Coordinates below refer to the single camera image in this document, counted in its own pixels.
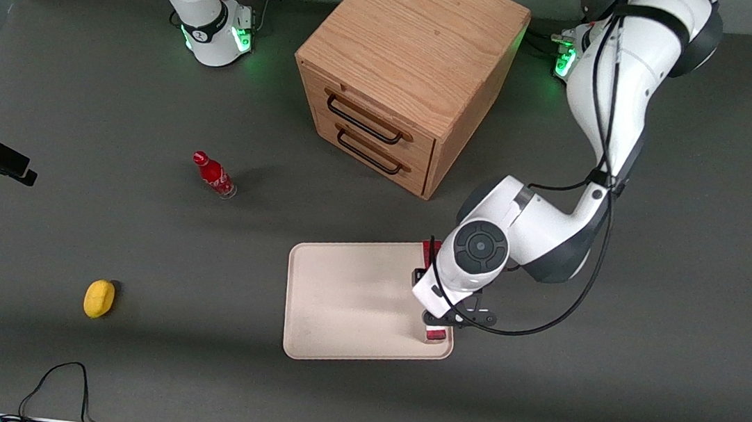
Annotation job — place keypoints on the red tartan cookie box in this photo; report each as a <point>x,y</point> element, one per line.
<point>434,334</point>

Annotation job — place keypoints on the wooden two-drawer cabinet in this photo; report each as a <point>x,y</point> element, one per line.
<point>422,41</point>

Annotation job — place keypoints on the wooden drawer front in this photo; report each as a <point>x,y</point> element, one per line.
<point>414,176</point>
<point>418,142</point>

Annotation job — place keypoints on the yellow lemon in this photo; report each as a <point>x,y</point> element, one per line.
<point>98,298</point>

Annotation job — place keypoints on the red soda bottle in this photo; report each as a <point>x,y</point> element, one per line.
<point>215,177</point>

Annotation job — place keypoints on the beige plastic tray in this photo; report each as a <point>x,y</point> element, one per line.
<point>353,299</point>

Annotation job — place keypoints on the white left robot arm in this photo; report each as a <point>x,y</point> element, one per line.
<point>612,89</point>

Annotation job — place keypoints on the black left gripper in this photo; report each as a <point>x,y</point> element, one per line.
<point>419,276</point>

